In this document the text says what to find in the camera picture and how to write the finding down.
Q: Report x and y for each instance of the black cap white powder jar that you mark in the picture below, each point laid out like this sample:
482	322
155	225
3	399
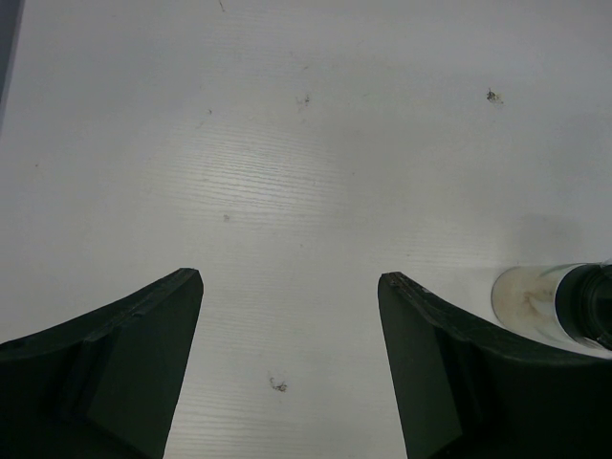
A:
565	306

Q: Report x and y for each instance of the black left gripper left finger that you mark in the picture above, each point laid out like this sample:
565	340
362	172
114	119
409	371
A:
105	384

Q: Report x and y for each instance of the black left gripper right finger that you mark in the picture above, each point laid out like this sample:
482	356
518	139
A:
466	388

